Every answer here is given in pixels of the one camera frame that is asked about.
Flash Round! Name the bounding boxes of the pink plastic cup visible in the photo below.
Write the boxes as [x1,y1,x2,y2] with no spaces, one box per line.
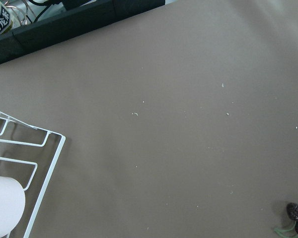
[0,176,25,238]

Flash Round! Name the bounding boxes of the copper wire bottle rack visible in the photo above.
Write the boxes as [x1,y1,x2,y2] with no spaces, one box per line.
[3,0,37,25]

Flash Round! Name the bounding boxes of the black foam bar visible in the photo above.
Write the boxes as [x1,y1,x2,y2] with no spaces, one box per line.
[0,0,170,64]

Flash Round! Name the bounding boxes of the white wire cup rack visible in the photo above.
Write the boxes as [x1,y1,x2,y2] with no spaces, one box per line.
[0,111,66,238]

